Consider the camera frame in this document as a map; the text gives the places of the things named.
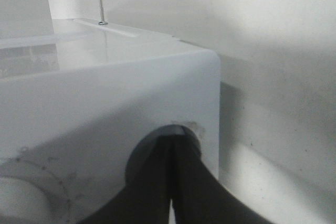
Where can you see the lower white dial knob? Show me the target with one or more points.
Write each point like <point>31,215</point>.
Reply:
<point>22,202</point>

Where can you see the white microwave oven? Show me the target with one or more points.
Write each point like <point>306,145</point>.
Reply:
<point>76,102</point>

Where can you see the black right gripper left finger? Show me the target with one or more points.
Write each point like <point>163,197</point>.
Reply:
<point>146,199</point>

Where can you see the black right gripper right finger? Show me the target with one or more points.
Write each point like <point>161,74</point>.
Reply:
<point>198,197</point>

